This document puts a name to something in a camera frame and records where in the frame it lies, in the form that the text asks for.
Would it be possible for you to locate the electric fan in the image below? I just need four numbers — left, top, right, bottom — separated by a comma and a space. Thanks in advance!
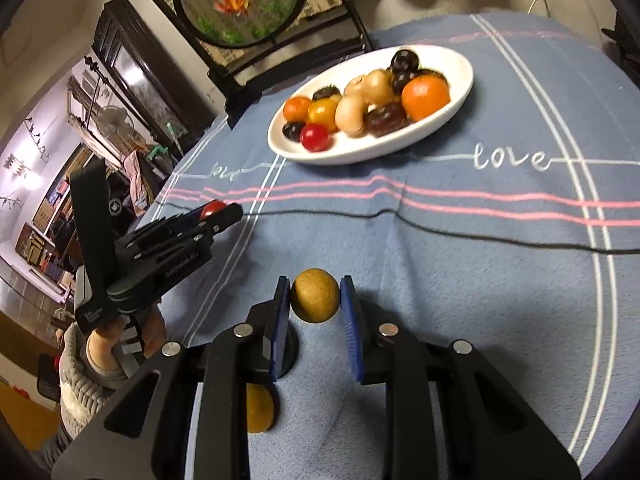
92, 107, 133, 138

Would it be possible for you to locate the pink cloth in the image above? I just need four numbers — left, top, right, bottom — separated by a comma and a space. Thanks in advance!
122, 150, 151, 206

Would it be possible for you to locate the wooden bookshelf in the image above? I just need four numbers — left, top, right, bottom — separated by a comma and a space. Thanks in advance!
15, 150, 101, 286

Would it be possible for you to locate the orange cherry tomato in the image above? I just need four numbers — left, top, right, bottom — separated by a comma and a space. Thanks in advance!
283, 96, 313, 123

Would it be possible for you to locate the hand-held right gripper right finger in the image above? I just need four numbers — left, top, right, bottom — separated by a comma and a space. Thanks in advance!
340, 275, 583, 480

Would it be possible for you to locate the blue striped tablecloth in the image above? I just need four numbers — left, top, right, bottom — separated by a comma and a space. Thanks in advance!
135, 10, 640, 480

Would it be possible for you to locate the person's left hand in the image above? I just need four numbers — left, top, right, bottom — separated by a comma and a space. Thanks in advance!
86, 305, 168, 376

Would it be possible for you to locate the yellow cherry tomato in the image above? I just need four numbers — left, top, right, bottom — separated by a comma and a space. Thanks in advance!
307, 99, 340, 128

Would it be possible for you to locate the person's left forearm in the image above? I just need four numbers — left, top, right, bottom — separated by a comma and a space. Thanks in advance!
57, 322, 133, 441

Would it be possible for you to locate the dark wooden framed panel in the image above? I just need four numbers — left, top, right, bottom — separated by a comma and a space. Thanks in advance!
90, 0, 217, 141

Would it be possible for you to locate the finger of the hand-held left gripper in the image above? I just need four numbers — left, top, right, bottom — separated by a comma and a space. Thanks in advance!
117, 211, 208, 253
160, 203, 244, 256

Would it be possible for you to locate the white oval plate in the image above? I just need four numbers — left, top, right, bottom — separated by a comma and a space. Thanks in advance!
266, 45, 474, 166

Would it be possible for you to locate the orange mandarin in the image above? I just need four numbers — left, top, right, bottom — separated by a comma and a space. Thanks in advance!
401, 75, 451, 122

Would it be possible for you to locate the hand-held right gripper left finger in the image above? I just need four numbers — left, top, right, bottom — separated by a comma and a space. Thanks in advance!
50, 275, 301, 480

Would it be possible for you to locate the round goldfish screen black stand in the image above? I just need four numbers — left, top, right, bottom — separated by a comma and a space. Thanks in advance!
145, 0, 373, 128

